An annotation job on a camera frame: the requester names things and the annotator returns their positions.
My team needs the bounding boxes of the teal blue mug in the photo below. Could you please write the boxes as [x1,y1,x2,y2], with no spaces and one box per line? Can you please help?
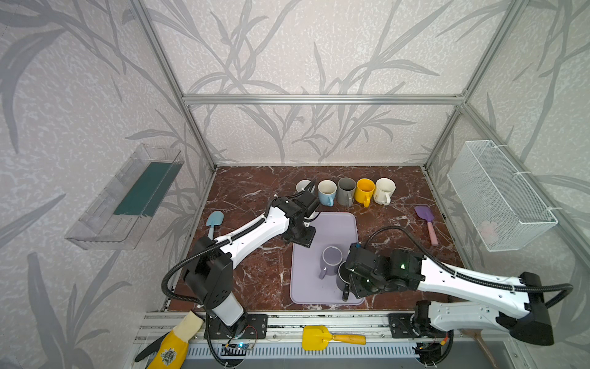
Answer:
[296,179,316,193]

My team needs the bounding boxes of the light blue mug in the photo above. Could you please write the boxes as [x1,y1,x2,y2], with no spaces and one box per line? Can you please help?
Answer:
[318,180,337,207]

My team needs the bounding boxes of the grey ceramic mug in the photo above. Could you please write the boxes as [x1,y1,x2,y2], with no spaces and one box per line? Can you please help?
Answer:
[336,178,356,207]

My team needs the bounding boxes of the purple ceramic mug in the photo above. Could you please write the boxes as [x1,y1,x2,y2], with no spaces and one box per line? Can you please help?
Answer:
[318,245,344,280]

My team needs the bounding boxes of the black ceramic mug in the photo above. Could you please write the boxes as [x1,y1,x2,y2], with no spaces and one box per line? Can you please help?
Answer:
[336,262,351,302]

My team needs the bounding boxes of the yellow ceramic mug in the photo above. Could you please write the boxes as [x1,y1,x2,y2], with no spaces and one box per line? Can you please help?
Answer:
[354,178,376,208]

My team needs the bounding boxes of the white ceramic mug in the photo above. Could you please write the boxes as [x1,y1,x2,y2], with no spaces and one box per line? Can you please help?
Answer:
[373,178,396,206]

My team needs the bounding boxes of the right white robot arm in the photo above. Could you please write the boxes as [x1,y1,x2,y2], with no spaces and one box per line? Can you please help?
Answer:
[344,228,574,346]

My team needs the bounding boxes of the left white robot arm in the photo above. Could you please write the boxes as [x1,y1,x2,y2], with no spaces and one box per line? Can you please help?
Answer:
[161,190,320,330]

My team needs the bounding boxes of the lavender plastic tray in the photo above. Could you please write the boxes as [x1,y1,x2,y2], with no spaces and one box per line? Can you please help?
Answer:
[290,212,365,306]

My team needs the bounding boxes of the purple silicone spatula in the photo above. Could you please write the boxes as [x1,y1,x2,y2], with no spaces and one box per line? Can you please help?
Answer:
[414,206,439,246]

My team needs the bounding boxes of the light blue toy shovel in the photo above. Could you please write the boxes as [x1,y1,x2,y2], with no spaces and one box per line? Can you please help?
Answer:
[206,211,224,240]

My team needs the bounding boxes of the brown slotted spatula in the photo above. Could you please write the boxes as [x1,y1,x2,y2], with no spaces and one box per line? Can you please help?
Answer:
[460,329,500,369]

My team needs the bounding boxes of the pink object in basket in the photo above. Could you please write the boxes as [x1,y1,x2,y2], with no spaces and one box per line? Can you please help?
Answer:
[479,221,499,246]

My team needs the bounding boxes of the yellow toy shovel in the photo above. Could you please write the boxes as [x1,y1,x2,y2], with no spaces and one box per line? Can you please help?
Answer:
[302,325,367,351]

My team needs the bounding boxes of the green sponge sheet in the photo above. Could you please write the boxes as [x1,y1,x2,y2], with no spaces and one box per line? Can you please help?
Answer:
[114,161,183,217]

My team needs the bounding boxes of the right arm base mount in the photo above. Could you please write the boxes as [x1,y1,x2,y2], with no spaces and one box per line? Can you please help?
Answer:
[387,312,447,339]

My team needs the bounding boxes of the white wire basket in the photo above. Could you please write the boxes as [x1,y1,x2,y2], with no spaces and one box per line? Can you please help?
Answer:
[447,140,559,252]

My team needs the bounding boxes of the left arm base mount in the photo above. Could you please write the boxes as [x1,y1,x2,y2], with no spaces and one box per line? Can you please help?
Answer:
[204,314,268,340]

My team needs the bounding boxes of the aluminium cage frame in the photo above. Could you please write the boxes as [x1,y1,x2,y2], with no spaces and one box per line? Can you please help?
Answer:
[122,1,589,324]

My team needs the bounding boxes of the clear plastic wall shelf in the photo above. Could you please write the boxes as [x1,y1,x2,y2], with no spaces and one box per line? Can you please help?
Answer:
[65,144,184,251]

